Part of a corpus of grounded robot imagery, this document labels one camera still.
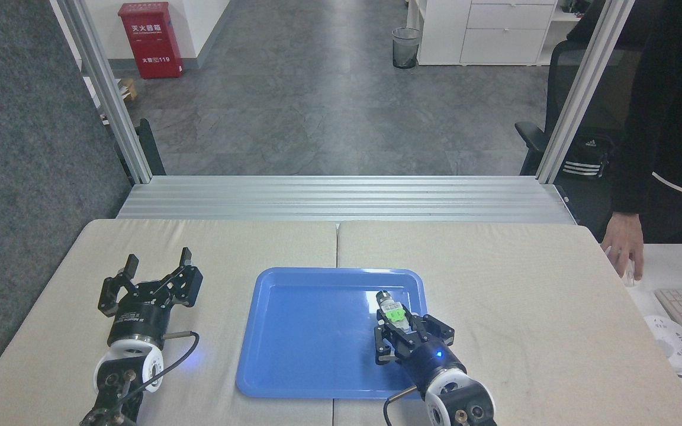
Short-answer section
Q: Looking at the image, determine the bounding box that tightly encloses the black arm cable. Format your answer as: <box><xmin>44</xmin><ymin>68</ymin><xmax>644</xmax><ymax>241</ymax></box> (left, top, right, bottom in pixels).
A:
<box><xmin>113</xmin><ymin>330</ymin><xmax>201</xmax><ymax>410</ymax></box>
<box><xmin>383</xmin><ymin>386</ymin><xmax>420</xmax><ymax>426</ymax></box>

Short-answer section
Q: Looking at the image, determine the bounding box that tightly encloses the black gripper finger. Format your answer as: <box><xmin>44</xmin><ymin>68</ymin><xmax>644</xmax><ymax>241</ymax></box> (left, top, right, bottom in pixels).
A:
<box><xmin>407</xmin><ymin>313</ymin><xmax>456</xmax><ymax>348</ymax></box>
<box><xmin>98</xmin><ymin>254</ymin><xmax>141</xmax><ymax>318</ymax></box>
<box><xmin>148</xmin><ymin>247</ymin><xmax>204</xmax><ymax>309</ymax></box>
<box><xmin>374</xmin><ymin>319</ymin><xmax>406</xmax><ymax>365</ymax></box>

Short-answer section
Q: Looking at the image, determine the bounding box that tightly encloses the red fire extinguisher box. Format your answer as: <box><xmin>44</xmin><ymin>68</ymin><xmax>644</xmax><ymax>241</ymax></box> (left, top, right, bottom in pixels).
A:
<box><xmin>118</xmin><ymin>2</ymin><xmax>185</xmax><ymax>80</ymax></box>

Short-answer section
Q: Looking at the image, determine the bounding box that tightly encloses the black mesh trash bin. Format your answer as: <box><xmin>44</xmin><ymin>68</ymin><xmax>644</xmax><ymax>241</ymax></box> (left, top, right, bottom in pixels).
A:
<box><xmin>391</xmin><ymin>27</ymin><xmax>423</xmax><ymax>70</ymax></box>

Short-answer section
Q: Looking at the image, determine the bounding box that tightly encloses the switch part with green clip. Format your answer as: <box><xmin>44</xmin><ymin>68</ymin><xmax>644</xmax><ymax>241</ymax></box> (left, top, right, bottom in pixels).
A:
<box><xmin>375</xmin><ymin>289</ymin><xmax>411</xmax><ymax>333</ymax></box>

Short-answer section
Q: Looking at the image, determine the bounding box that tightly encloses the person's hand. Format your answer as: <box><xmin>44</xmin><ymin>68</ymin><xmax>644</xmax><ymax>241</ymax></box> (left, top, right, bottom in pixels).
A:
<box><xmin>601</xmin><ymin>212</ymin><xmax>645</xmax><ymax>280</ymax></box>

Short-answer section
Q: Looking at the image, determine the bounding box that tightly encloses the grey felt partition panel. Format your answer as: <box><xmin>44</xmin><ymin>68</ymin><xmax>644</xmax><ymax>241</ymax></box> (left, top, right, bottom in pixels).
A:
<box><xmin>0</xmin><ymin>0</ymin><xmax>136</xmax><ymax>410</ymax></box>

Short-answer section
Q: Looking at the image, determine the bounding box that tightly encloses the silver aluminium post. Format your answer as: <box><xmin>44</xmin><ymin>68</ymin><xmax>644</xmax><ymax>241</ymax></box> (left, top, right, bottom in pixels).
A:
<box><xmin>535</xmin><ymin>0</ymin><xmax>636</xmax><ymax>185</ymax></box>
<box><xmin>56</xmin><ymin>0</ymin><xmax>153</xmax><ymax>185</ymax></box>

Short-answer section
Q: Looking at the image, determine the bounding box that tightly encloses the black bag with white stripes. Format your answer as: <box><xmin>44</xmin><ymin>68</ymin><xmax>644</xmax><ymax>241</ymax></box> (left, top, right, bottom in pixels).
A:
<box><xmin>559</xmin><ymin>134</ymin><xmax>616</xmax><ymax>179</ymax></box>

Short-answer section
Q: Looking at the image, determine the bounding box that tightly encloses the white power strip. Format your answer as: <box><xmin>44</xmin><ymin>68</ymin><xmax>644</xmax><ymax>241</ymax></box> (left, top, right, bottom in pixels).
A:
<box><xmin>643</xmin><ymin>314</ymin><xmax>682</xmax><ymax>372</ymax></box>

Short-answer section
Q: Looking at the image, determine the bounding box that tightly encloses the black office chair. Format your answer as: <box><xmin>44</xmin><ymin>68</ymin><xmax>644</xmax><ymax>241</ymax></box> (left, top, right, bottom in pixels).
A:
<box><xmin>514</xmin><ymin>40</ymin><xmax>644</xmax><ymax>177</ymax></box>

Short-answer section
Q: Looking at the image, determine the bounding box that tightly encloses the blue plastic tray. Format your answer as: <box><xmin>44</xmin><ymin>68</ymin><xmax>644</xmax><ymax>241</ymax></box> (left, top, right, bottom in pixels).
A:
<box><xmin>235</xmin><ymin>267</ymin><xmax>439</xmax><ymax>400</ymax></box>

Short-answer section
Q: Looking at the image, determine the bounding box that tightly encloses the silver aluminium rail platform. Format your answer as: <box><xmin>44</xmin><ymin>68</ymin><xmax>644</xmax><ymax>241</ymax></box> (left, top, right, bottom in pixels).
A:
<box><xmin>115</xmin><ymin>175</ymin><xmax>577</xmax><ymax>225</ymax></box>

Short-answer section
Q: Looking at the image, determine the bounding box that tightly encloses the black post bracket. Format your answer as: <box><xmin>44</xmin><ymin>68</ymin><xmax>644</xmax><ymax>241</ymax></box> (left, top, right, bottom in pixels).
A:
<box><xmin>112</xmin><ymin>118</ymin><xmax>168</xmax><ymax>179</ymax></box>

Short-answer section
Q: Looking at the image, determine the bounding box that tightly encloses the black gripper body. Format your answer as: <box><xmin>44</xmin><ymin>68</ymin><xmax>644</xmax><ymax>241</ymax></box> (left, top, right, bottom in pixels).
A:
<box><xmin>394</xmin><ymin>333</ymin><xmax>468</xmax><ymax>386</ymax></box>
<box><xmin>108</xmin><ymin>295</ymin><xmax>172</xmax><ymax>347</ymax></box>

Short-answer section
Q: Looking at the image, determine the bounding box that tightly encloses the person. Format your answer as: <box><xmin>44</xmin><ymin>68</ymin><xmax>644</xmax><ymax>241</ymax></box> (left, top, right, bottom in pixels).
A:
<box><xmin>610</xmin><ymin>0</ymin><xmax>682</xmax><ymax>246</ymax></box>

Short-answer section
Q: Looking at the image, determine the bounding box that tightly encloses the white drawer cabinet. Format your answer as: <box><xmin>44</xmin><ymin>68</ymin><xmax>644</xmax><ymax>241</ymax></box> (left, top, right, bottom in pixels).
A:
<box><xmin>406</xmin><ymin>0</ymin><xmax>558</xmax><ymax>66</ymax></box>

